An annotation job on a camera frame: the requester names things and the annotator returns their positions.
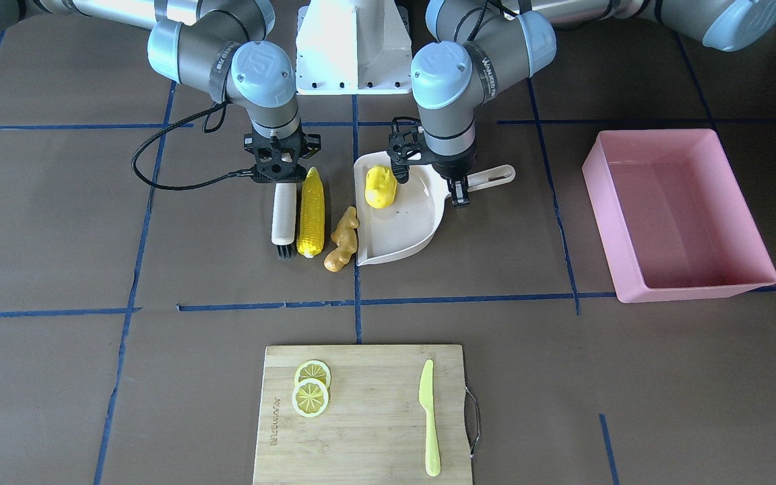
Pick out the yellow toy corn cob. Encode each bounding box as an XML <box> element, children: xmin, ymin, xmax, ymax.
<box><xmin>298</xmin><ymin>168</ymin><xmax>326</xmax><ymax>259</ymax></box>

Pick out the yellow-green plastic knife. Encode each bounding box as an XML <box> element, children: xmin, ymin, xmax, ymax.
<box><xmin>418</xmin><ymin>359</ymin><xmax>441</xmax><ymax>477</ymax></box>

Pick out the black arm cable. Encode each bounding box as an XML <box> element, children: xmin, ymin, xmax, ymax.
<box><xmin>131</xmin><ymin>101</ymin><xmax>257</xmax><ymax>191</ymax></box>
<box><xmin>469</xmin><ymin>0</ymin><xmax>517</xmax><ymax>42</ymax></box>

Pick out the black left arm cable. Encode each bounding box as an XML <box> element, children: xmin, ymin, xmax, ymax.
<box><xmin>469</xmin><ymin>0</ymin><xmax>517</xmax><ymax>42</ymax></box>

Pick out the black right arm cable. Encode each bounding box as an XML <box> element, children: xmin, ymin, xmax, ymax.
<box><xmin>131</xmin><ymin>101</ymin><xmax>257</xmax><ymax>191</ymax></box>

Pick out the bamboo cutting board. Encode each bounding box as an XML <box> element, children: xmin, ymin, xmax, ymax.
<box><xmin>253</xmin><ymin>344</ymin><xmax>474</xmax><ymax>484</ymax></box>

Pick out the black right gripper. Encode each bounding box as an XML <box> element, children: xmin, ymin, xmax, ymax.
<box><xmin>244</xmin><ymin>129</ymin><xmax>321</xmax><ymax>183</ymax></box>

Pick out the pink plastic bin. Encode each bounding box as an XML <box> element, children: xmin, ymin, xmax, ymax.
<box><xmin>582</xmin><ymin>129</ymin><xmax>776</xmax><ymax>303</ymax></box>

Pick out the toy ginger root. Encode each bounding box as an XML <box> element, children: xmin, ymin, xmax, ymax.
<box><xmin>324</xmin><ymin>206</ymin><xmax>360</xmax><ymax>273</ymax></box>

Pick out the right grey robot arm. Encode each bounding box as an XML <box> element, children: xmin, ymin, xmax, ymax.
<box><xmin>0</xmin><ymin>1</ymin><xmax>321</xmax><ymax>183</ymax></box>

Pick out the beige plastic dustpan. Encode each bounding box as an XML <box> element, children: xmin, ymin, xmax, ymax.
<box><xmin>353</xmin><ymin>152</ymin><xmax>517</xmax><ymax>267</ymax></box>

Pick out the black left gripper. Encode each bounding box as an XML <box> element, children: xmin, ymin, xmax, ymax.
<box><xmin>386</xmin><ymin>117</ymin><xmax>470</xmax><ymax>207</ymax></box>

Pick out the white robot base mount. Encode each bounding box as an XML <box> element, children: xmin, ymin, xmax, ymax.
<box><xmin>295</xmin><ymin>1</ymin><xmax>413</xmax><ymax>96</ymax></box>

